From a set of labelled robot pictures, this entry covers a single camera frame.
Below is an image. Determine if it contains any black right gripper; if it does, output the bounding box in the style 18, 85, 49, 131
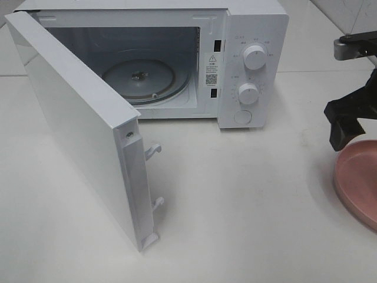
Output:
324, 68, 376, 152

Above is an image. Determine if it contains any pink round plate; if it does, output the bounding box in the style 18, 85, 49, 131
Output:
333, 140, 376, 230

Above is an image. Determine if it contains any round white door button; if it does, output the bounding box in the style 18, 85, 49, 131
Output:
234, 110, 252, 125

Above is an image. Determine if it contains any white microwave door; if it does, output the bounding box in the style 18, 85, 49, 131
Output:
5, 11, 164, 251

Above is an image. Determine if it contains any lower white control knob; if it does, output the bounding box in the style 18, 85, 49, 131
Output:
238, 83, 260, 105

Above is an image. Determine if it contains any white control knob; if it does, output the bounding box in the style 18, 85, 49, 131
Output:
242, 43, 267, 70
238, 83, 260, 105

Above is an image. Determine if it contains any upper white control knob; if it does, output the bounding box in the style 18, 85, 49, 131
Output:
242, 43, 267, 70

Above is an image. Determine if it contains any white microwave oven body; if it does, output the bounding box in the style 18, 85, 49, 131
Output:
12, 1, 289, 129

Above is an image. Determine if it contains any glass microwave turntable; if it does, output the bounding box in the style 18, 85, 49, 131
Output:
102, 59, 190, 106

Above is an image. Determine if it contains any black wrist camera with heatsink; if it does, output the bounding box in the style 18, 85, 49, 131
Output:
333, 31, 377, 61

